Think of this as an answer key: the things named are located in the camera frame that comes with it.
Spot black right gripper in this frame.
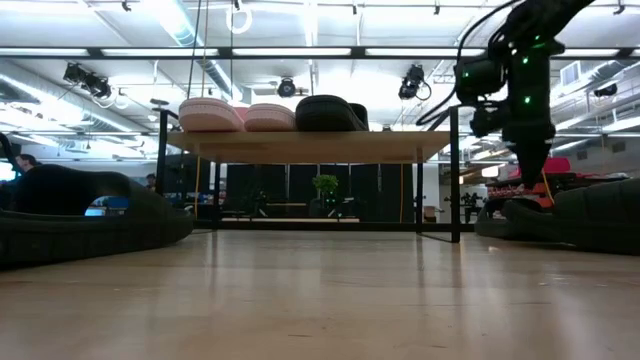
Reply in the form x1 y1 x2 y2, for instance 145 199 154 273
501 79 557 191

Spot black rubber slide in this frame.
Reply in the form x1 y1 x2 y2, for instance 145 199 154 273
473 197 551 240
0 163 195 269
502 177 640 256
294 94 371 133

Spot pink rubber slide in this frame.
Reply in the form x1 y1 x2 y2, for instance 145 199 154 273
178 97 247 133
243 103 297 133

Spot wooden shelf black metal legs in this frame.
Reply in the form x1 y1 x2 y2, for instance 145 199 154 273
153 104 462 245

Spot black ceiling spotlight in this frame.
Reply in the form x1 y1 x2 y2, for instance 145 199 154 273
277 77 298 99
62 62 114 100
398 63 427 101

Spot green potted plant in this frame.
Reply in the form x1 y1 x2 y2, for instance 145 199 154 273
312 173 340 204

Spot black partition panels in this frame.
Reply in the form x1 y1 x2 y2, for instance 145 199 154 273
224 162 416 224

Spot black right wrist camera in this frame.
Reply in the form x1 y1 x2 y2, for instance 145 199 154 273
468 103 507 140

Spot black aluminium rig frame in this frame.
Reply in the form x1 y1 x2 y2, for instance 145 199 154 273
0 46 640 60

